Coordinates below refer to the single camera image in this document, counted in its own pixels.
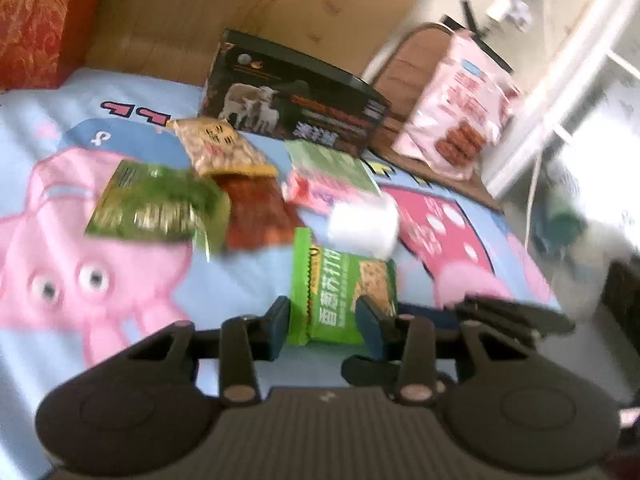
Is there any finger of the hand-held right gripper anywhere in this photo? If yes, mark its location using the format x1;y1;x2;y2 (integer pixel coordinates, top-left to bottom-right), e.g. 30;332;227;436
450;296;577;337

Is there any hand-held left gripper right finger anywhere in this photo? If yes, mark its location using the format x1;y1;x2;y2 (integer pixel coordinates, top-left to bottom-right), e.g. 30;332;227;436
342;295;537;407

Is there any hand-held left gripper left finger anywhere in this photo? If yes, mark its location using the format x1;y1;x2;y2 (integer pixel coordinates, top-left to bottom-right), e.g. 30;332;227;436
127;296;292;407

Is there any green cracker packet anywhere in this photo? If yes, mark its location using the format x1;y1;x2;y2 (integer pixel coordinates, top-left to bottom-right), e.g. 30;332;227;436
287;227;399;347

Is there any white paper roll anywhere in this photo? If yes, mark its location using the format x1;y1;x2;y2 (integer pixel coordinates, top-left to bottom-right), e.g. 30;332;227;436
327;192;401;258

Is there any red-brown snack packet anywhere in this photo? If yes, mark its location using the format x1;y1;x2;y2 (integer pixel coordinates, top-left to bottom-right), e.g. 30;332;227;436
215;172;306;250

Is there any pink and red packet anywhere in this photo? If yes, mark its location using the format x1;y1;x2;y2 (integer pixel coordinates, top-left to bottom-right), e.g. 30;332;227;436
282;172;351;217

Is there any green leaf print packet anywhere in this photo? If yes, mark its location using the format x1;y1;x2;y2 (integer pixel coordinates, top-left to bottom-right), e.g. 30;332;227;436
285;140;383;199

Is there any dark green snack packet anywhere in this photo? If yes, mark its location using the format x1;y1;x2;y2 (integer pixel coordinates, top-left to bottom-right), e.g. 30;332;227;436
84;160;232;256

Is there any yellow snack packet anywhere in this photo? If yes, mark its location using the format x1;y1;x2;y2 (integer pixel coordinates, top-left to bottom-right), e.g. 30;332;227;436
167;117;278;179

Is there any black box with sheep print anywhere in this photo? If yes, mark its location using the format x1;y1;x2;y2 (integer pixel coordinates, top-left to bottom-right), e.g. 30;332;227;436
199;29;392;157

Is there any cartoon pig printed bedsheet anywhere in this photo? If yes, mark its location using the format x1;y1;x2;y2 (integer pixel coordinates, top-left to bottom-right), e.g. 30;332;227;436
0;67;563;411

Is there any pink snack bag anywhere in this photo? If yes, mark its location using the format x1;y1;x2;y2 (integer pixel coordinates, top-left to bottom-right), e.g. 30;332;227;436
391;30;522;182

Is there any brown cushioned chair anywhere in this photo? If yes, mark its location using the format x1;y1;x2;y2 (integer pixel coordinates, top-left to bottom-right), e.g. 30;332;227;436
362;22;505;212

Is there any wooden headboard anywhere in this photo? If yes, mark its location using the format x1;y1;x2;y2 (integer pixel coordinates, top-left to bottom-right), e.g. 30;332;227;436
85;0;443;88

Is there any red gift bag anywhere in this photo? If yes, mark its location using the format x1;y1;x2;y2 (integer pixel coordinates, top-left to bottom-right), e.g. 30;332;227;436
0;0;112;92

